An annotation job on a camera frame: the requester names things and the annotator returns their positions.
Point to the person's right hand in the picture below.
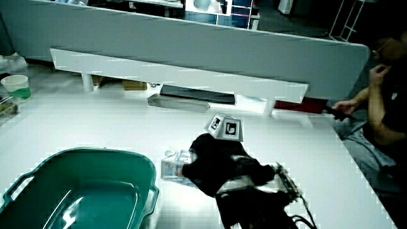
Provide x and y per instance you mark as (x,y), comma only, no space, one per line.
(219,162)

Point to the white blue milk carton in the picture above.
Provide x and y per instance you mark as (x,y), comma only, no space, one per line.
(170,168)

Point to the person's right forearm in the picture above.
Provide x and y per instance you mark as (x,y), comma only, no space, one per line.
(251,206)

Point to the white desk shelf riser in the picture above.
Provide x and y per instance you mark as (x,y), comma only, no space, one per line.
(178,74)

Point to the white desk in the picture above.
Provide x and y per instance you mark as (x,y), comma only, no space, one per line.
(95,127)

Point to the black flat keyboard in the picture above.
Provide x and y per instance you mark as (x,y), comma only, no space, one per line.
(197,94)

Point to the red flat box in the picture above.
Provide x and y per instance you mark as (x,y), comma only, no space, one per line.
(302,105)

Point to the brown cardboard box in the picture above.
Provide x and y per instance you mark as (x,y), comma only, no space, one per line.
(135,85)

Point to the grey divider panel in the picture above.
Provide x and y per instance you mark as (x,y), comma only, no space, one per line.
(190,41)

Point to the green plastic basin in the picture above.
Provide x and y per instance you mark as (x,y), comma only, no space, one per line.
(95,171)

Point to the black handheld device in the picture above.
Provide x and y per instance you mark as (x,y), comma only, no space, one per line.
(337,114)

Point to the white shelving unit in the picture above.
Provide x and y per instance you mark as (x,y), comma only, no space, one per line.
(222,9)

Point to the white metal rack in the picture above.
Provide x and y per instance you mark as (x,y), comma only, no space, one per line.
(348,30)

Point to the white green cup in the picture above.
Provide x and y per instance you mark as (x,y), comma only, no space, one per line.
(17,87)

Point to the clear storage container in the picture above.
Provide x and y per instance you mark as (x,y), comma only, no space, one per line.
(7,107)

